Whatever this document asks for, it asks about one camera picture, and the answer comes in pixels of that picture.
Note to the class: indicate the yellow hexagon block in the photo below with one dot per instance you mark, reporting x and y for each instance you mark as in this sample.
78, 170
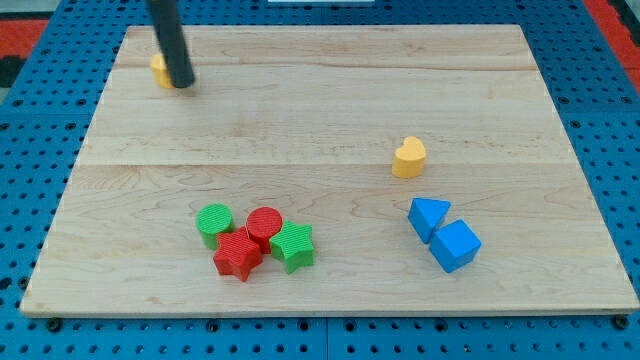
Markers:
160, 71

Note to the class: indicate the light wooden board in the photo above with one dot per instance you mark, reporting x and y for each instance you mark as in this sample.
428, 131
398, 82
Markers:
306, 120

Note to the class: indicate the green star block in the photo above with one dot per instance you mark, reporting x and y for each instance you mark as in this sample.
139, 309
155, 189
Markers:
293, 246

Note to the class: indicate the red cylinder block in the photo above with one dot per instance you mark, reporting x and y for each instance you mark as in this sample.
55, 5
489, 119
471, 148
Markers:
262, 224

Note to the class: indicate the yellow heart block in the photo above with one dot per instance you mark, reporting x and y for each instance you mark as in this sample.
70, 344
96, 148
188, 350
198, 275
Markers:
409, 159

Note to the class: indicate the blue triangle block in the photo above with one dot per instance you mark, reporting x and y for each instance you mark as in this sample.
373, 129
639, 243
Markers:
426, 215

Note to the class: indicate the red star block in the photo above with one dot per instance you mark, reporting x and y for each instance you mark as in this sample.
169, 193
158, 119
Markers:
237, 254

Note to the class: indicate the green cylinder block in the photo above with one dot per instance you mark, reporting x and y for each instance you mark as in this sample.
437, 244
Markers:
212, 220

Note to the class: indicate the blue cube block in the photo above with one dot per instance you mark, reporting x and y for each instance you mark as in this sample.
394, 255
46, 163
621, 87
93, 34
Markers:
454, 245

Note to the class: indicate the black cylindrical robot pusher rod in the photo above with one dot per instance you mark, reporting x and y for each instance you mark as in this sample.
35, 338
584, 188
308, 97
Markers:
168, 29

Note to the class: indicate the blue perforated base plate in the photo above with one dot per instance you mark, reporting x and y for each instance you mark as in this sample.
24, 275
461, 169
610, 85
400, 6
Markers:
50, 105

